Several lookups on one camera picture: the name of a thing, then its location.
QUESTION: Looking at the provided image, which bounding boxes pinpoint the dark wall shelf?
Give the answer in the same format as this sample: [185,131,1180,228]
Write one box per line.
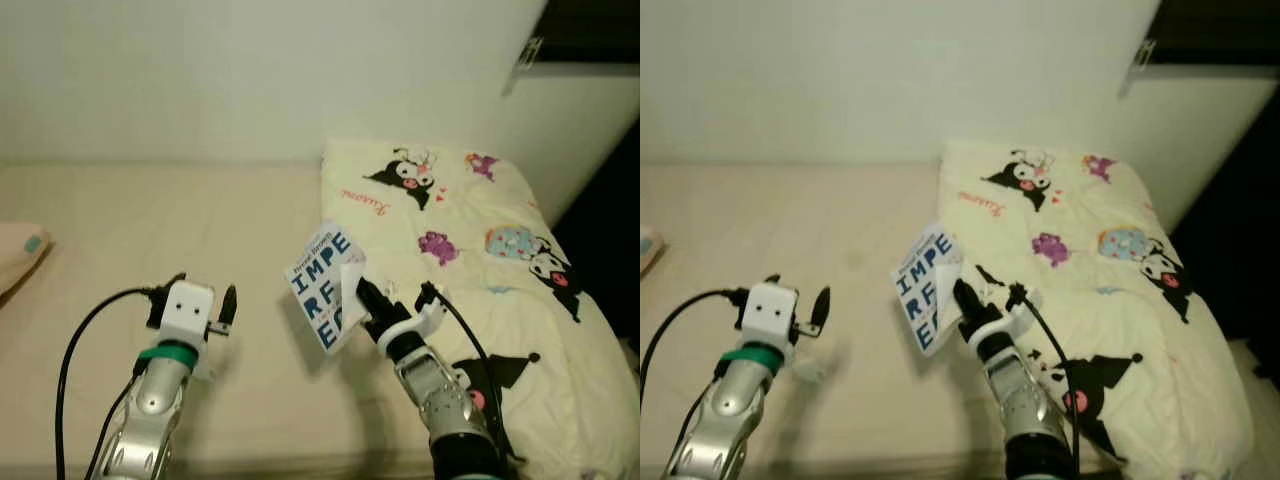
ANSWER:
[515,0,641,71]
[1130,0,1280,71]

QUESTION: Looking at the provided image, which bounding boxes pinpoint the black wardrobe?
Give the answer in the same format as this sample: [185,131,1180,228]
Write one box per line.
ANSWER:
[1170,110,1280,346]

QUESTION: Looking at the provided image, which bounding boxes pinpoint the white book blue letters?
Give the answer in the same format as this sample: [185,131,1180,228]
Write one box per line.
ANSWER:
[890,222,963,356]
[285,220,366,354]

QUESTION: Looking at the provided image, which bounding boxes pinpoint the cream cartoon print quilt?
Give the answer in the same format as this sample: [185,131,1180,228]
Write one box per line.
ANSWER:
[320,138,641,480]
[938,138,1256,476]

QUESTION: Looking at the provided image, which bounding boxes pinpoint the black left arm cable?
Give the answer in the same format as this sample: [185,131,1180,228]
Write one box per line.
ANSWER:
[55,286,161,480]
[640,286,751,386]

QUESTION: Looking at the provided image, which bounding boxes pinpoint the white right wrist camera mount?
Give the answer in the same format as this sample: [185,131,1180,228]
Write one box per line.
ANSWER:
[965,298,1031,346]
[375,298,446,351]

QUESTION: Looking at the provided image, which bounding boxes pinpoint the beige bed mattress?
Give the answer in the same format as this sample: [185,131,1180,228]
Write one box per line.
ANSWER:
[0,160,641,476]
[640,160,1251,476]

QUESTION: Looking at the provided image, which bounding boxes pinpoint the pink pillow orange patches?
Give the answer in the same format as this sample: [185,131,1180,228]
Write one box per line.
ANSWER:
[640,225,666,276]
[0,222,51,296]

